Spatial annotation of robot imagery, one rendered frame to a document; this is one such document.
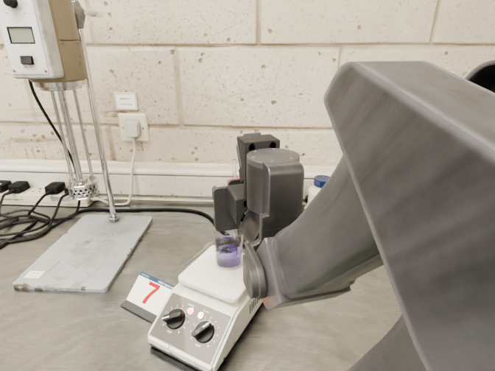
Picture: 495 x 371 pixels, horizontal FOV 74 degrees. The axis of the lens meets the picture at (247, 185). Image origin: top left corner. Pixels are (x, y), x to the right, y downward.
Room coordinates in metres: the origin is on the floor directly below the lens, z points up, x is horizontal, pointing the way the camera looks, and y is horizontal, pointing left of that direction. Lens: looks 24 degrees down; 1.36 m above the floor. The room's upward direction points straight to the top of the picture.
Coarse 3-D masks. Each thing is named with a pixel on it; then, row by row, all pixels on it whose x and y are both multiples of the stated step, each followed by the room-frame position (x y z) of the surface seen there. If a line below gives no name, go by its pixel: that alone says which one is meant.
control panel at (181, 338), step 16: (176, 304) 0.43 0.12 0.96; (192, 304) 0.42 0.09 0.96; (160, 320) 0.41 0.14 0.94; (192, 320) 0.40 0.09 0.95; (208, 320) 0.39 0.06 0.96; (224, 320) 0.39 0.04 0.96; (160, 336) 0.38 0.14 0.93; (176, 336) 0.38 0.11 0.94; (192, 336) 0.38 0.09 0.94; (192, 352) 0.36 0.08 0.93; (208, 352) 0.35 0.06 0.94
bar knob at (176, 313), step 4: (176, 308) 0.42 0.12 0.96; (172, 312) 0.41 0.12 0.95; (176, 312) 0.40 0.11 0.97; (180, 312) 0.40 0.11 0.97; (164, 316) 0.40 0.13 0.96; (168, 316) 0.40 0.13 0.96; (172, 316) 0.40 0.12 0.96; (176, 316) 0.39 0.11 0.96; (180, 316) 0.40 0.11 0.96; (184, 316) 0.40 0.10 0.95; (164, 320) 0.39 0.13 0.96; (168, 320) 0.39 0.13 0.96; (172, 320) 0.40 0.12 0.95; (176, 320) 0.40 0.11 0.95; (180, 320) 0.40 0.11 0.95; (184, 320) 0.40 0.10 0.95; (168, 324) 0.40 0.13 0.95; (172, 324) 0.40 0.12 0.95; (176, 324) 0.39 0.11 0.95; (180, 324) 0.39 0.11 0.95; (172, 328) 0.39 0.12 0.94; (176, 328) 0.39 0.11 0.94
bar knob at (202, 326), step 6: (198, 324) 0.39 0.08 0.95; (204, 324) 0.38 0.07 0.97; (210, 324) 0.38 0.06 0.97; (198, 330) 0.37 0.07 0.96; (204, 330) 0.37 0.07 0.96; (210, 330) 0.38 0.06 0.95; (198, 336) 0.37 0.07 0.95; (204, 336) 0.37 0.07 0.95; (210, 336) 0.37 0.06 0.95; (204, 342) 0.36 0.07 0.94
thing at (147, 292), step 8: (144, 280) 0.52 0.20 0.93; (136, 288) 0.51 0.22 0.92; (144, 288) 0.50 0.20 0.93; (152, 288) 0.50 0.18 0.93; (160, 288) 0.50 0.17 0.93; (136, 296) 0.50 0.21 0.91; (144, 296) 0.49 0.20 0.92; (152, 296) 0.49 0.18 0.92; (160, 296) 0.48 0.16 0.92; (168, 296) 0.48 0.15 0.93; (144, 304) 0.48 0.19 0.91; (152, 304) 0.47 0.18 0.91; (160, 304) 0.47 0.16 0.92
